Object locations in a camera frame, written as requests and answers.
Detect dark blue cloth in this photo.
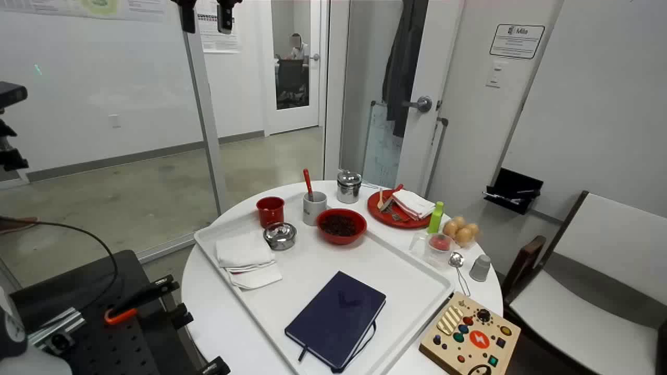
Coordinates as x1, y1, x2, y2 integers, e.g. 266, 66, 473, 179
282, 269, 387, 375

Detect seated person behind glass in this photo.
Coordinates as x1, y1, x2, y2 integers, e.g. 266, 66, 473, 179
283, 32, 310, 63

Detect white hallway door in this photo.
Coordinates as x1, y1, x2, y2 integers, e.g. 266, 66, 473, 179
262, 0, 328, 137

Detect red spoon in mug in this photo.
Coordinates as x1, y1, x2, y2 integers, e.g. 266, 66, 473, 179
299, 168, 317, 203

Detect dark grey hanging jacket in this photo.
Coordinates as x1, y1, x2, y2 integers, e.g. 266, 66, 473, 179
380, 0, 432, 140

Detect red plastic cup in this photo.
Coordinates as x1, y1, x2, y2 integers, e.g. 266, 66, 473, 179
255, 196, 287, 231

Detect steel lidded canister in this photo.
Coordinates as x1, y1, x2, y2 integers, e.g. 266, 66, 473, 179
336, 169, 364, 206

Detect white ceramic mug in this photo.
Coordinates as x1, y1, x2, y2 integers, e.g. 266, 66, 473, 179
299, 191, 330, 228

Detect white door with glass panel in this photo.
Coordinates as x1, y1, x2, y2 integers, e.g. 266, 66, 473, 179
323, 0, 467, 200

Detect large white folded cloth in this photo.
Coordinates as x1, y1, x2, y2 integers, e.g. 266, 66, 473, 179
212, 231, 280, 274

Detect red bowl with dark food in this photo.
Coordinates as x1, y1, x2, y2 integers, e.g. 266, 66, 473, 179
315, 206, 368, 249

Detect red round plate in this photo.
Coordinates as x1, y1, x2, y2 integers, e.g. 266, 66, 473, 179
364, 187, 434, 231

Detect white folded paper napkin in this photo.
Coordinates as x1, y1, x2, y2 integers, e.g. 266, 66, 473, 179
389, 187, 437, 221

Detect orange and black clamp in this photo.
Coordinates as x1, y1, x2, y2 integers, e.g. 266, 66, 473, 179
102, 274, 181, 329

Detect small green bottle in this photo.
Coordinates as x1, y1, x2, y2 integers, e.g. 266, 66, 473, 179
424, 200, 445, 235

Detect clear container with red content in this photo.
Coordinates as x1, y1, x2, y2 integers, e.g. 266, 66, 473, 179
422, 231, 454, 263

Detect brown eggs in holder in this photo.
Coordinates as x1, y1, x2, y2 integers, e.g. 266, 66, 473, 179
441, 215, 483, 251

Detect metal spoon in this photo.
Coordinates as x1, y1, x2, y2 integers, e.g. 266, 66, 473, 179
447, 251, 473, 299

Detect black perforated mounting table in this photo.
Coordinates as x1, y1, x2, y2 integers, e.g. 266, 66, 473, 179
9, 249, 231, 375

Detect small grey shaker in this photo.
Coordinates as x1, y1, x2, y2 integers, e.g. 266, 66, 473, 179
469, 252, 494, 284

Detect wooden busy board with buttons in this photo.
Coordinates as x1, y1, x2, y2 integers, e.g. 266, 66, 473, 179
417, 290, 522, 375

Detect white seat wooden chair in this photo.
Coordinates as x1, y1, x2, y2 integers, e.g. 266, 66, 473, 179
502, 191, 667, 375

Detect grey glass partition post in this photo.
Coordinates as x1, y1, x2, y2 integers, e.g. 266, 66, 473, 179
181, 30, 229, 215

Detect black camera stand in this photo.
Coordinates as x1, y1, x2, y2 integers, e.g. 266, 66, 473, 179
0, 81, 30, 183

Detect silver door lever handle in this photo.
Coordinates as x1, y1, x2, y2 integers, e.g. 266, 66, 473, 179
405, 97, 434, 115

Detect thin black floor cable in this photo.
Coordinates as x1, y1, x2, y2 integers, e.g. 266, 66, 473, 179
0, 218, 121, 309

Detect white light switch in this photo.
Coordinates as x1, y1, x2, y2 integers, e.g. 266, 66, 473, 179
483, 63, 504, 93

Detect white framed wall sign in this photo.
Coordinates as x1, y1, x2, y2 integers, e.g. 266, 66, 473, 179
488, 22, 547, 63

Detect black wall file holder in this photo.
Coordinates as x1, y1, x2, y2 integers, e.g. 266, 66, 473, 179
483, 168, 545, 218

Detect aluminium rail bracket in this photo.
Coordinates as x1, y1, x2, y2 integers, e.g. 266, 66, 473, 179
27, 309, 85, 350

